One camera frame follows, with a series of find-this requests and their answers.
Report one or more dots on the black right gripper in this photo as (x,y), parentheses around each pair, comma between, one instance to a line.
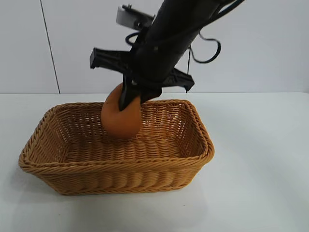
(157,62)

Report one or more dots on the woven wicker basket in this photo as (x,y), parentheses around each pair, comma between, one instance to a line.
(116,169)

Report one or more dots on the orange fruit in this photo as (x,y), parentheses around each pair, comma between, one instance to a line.
(120,123)

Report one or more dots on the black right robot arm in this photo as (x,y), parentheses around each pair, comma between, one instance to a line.
(183,19)

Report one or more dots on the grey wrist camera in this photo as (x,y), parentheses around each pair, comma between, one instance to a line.
(125,17)

